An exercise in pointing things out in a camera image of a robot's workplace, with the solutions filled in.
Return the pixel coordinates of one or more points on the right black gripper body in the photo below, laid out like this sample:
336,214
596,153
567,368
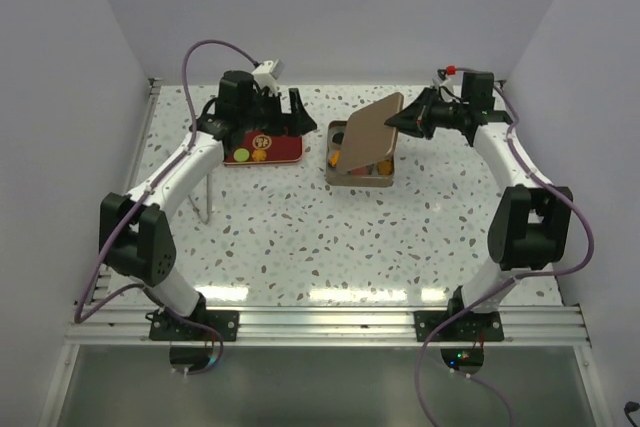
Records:
443,115

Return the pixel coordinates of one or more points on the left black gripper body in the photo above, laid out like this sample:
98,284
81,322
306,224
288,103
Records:
264,114

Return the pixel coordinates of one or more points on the black round cookie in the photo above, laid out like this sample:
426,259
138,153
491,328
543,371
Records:
338,138

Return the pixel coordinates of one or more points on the square tin lid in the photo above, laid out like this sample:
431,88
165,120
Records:
367,139

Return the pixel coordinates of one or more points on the orange fish cookie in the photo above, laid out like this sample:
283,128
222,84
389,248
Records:
333,159

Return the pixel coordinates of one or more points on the square cookie tin box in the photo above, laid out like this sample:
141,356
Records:
333,178

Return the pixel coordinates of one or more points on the pink round cookie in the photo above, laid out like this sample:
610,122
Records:
359,172

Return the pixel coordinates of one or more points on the metal tongs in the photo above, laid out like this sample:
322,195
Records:
202,201

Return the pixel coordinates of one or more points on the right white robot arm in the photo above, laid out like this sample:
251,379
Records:
529,229

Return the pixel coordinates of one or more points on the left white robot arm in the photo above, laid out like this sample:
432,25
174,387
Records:
135,235

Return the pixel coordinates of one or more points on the red rectangular tray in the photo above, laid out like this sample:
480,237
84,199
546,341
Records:
280,150

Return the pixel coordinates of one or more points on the green round cookie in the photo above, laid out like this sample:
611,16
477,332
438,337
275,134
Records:
241,155

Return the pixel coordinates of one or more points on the orange cookie on tray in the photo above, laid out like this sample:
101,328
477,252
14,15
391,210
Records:
259,155

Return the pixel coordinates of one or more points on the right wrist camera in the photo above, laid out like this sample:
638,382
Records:
442,82

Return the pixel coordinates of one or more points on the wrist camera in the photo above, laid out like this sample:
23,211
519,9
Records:
266,75
442,82

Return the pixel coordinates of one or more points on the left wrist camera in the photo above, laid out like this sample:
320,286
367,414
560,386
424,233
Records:
266,75

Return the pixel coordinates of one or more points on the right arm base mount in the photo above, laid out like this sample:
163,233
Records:
472,327

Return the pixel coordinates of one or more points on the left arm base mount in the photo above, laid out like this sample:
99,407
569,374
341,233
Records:
202,325

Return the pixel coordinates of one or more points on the aluminium front rail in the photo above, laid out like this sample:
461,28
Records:
342,327

